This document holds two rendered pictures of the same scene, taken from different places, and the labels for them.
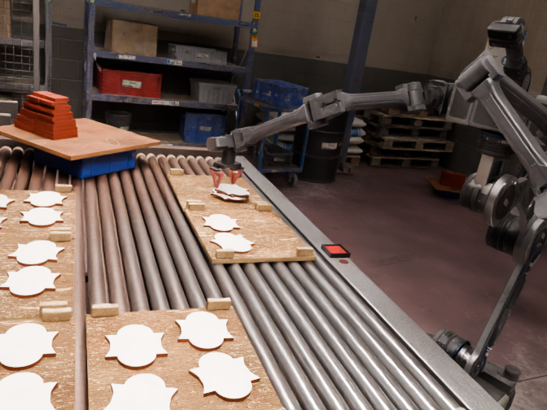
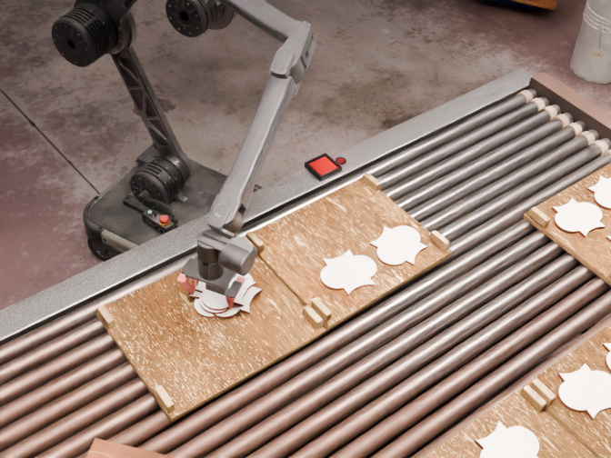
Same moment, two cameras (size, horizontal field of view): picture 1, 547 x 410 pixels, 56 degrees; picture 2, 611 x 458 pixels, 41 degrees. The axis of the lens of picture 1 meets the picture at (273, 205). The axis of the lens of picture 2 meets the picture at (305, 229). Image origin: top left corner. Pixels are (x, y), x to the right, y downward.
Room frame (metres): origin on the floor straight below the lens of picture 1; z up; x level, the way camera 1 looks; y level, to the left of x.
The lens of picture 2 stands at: (2.17, 1.42, 2.46)
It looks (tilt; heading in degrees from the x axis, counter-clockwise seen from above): 46 degrees down; 253
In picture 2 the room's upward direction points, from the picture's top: 4 degrees clockwise
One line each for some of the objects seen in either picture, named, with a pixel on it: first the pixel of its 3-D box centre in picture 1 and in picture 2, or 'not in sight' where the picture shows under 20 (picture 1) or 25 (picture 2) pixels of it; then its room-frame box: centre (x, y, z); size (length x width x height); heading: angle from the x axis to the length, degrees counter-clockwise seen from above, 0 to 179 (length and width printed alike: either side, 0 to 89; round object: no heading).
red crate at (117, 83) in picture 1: (129, 80); not in sight; (5.83, 1.84, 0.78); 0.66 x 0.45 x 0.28; 116
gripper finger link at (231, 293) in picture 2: (220, 176); (225, 291); (1.97, 0.23, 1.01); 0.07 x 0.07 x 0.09; 55
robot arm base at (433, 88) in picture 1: (430, 97); not in sight; (1.97, -0.52, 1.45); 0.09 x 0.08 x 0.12; 46
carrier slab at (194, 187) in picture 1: (216, 192); (210, 322); (2.01, 0.25, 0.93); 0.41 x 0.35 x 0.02; 22
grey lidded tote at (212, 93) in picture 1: (212, 91); not in sight; (6.23, 0.95, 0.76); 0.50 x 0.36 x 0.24; 122
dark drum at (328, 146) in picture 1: (318, 139); not in sight; (5.89, -0.40, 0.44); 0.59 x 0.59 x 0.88
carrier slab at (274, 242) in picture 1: (246, 233); (347, 246); (1.63, 0.08, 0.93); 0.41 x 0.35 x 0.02; 24
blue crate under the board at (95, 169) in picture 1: (85, 153); not in sight; (2.13, 0.84, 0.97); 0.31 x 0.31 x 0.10; 63
